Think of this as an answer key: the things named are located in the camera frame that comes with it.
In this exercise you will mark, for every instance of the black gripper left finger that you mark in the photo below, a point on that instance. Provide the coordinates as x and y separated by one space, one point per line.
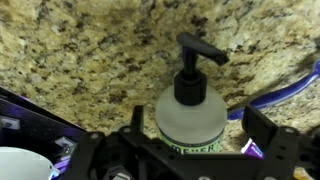
100 156

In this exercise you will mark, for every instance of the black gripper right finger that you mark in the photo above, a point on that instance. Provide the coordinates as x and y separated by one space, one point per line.
283 150

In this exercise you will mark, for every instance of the green label hand soap bottle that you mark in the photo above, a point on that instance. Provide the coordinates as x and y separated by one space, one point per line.
191 113

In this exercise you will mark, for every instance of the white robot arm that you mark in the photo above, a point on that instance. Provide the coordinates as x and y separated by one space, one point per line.
23 165

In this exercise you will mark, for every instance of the blue razor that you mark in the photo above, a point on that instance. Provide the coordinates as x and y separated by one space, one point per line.
283 95

